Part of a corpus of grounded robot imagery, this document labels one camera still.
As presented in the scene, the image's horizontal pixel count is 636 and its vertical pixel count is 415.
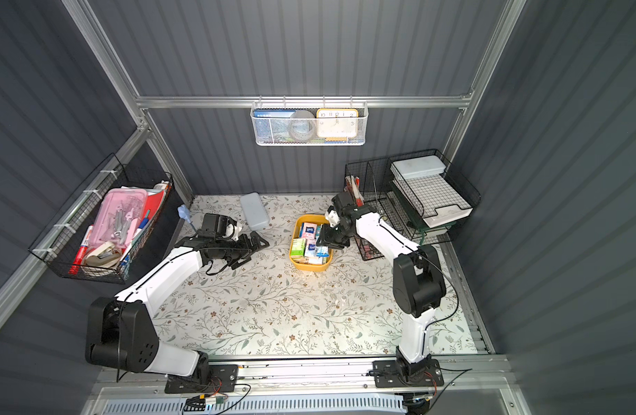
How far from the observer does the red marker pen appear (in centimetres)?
63

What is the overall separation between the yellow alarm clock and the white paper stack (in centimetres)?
23

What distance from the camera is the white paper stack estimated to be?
0.90 metres
